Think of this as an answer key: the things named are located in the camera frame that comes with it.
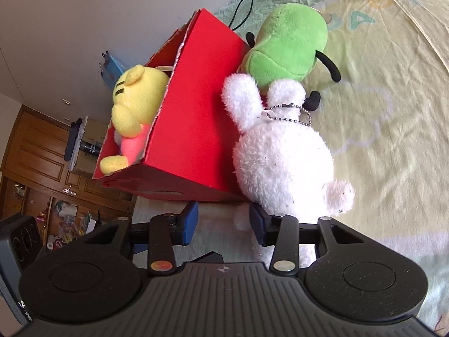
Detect green plush toy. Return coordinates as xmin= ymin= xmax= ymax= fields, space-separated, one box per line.
xmin=238 ymin=3 xmax=341 ymax=90

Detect black charger cable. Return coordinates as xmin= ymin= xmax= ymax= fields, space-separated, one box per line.
xmin=227 ymin=0 xmax=293 ymax=31

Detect green cartoon bed sheet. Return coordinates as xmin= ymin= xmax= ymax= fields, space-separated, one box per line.
xmin=132 ymin=0 xmax=449 ymax=330

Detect yellow bear plush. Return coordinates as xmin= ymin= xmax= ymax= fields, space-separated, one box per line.
xmin=99 ymin=65 xmax=169 ymax=176

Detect wooden wardrobe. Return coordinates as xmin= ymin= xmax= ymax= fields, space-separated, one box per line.
xmin=1 ymin=105 xmax=136 ymax=240

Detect white fluffy bunny plush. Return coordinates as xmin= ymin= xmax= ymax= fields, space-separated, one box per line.
xmin=221 ymin=74 xmax=355 ymax=223

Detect blue plastic bag on wall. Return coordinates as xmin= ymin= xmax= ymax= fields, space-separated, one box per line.
xmin=100 ymin=50 xmax=127 ymax=91

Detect hanging dark clothes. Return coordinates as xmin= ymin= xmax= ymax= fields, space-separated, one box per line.
xmin=64 ymin=117 xmax=88 ymax=171

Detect black cylinder bottle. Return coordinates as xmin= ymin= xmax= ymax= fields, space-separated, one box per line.
xmin=80 ymin=141 xmax=101 ymax=157

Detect red cardboard box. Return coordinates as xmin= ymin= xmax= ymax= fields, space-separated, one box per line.
xmin=93 ymin=8 xmax=249 ymax=202

